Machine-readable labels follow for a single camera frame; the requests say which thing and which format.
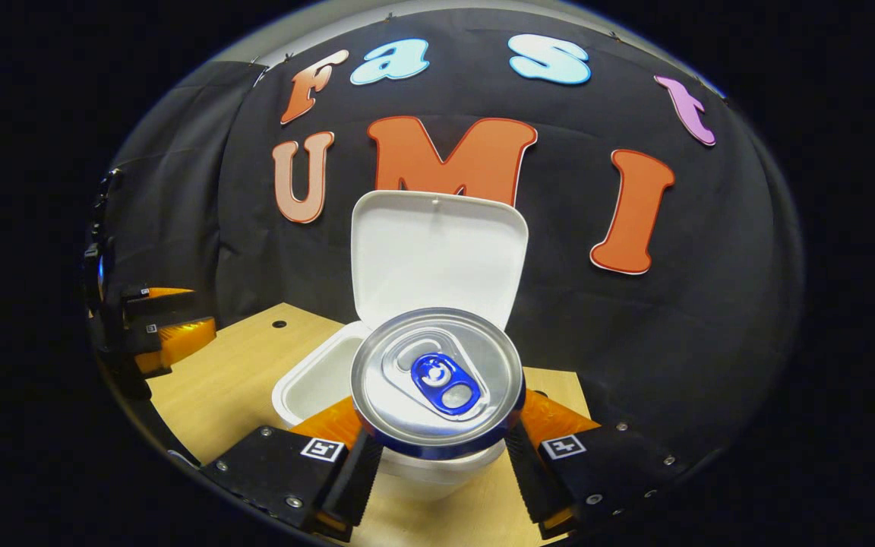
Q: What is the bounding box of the blue pop can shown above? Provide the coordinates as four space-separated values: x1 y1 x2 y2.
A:
350 307 526 461

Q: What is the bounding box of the black backdrop cloth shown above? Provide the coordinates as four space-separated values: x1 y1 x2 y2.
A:
88 8 807 472

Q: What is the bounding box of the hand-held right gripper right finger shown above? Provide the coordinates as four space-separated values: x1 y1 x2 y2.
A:
504 389 678 540

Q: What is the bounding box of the white desktop garbage bin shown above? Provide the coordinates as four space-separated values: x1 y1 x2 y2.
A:
272 190 529 502

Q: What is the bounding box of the wooden desktop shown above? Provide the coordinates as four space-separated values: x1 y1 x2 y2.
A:
145 302 598 547

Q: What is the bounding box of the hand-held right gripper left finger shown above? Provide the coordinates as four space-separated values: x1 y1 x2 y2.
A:
201 395 385 542

